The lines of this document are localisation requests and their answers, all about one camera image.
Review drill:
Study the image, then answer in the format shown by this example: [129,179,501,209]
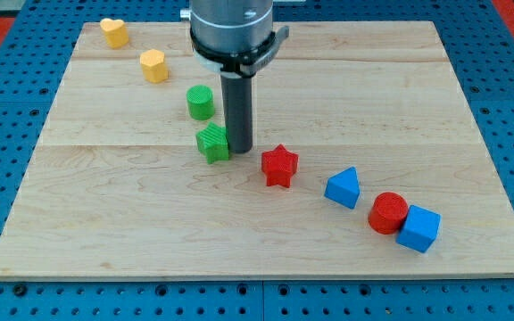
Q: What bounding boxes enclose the yellow heart block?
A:
[99,18,129,49]

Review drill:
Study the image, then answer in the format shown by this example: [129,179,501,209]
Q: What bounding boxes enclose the red star block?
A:
[261,144,299,188]

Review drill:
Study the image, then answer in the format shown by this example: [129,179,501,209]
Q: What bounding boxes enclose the green cylinder block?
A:
[187,85,215,120]

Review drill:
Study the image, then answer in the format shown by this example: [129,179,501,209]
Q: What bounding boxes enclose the blue cube block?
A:
[396,205,442,253]

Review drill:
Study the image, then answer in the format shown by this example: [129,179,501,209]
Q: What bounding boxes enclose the yellow hexagon block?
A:
[139,49,169,83]

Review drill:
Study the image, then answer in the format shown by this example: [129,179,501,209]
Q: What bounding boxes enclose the red cylinder block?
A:
[368,192,409,235]

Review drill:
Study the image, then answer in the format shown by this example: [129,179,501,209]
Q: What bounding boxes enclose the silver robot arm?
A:
[189,0,273,54]

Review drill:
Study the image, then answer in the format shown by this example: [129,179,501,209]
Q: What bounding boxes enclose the wooden board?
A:
[0,21,514,282]

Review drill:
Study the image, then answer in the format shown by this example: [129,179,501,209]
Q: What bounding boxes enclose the green star block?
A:
[195,122,229,164]

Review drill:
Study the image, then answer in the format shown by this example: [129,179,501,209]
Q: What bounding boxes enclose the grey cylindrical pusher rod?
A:
[220,76,253,154]

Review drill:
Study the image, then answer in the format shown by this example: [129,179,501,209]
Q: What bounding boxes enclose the blue triangle block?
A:
[324,167,361,209]

